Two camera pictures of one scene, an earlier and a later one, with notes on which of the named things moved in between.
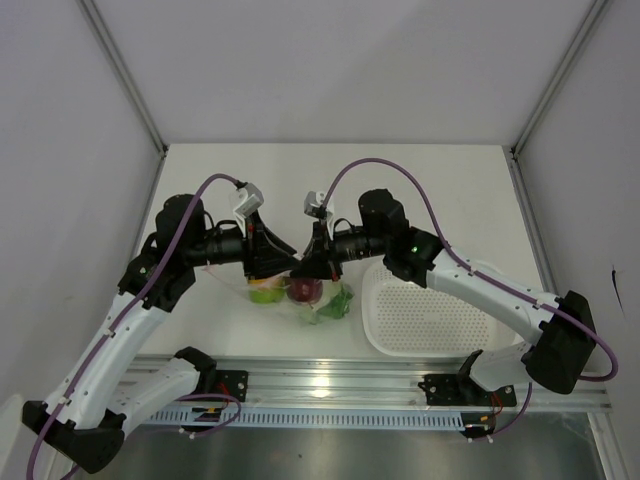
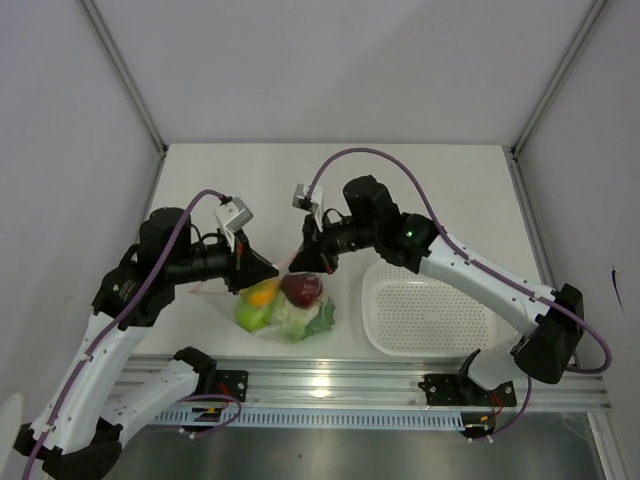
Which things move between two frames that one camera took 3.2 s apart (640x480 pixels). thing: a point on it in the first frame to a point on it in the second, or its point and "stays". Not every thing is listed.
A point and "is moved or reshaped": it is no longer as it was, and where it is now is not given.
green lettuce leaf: (337, 308) to (324, 320)
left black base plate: (232, 383) stays
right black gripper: (320, 252) stays
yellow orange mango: (259, 282) is moved or reshaped
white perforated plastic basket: (405, 318) stays
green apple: (267, 295) to (254, 318)
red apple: (304, 291) stays
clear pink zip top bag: (309, 301) is moved or reshaped
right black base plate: (452, 390) stays
